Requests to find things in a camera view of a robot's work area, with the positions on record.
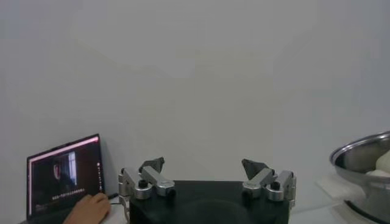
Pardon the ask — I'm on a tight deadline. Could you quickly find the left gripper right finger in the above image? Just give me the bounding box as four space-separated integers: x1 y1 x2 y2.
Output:
241 158 297 208

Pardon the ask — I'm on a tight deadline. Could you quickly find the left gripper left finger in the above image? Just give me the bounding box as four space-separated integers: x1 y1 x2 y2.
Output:
118 156 177 222

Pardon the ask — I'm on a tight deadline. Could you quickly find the white steamed baozi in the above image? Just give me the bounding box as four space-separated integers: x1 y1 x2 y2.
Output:
375 150 390 175

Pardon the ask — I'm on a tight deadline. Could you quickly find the stainless steel steamer insert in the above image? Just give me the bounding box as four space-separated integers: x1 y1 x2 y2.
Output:
328 130 390 214

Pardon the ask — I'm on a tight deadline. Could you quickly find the bare person hand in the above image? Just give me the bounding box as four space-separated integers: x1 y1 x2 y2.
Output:
62 192 112 224

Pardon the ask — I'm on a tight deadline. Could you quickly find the cream electric cooker base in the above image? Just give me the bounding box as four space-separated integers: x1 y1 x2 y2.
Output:
315 173 390 224

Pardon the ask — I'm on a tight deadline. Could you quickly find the dark laptop with pale screen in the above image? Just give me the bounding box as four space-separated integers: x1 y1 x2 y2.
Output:
26 133 106 222

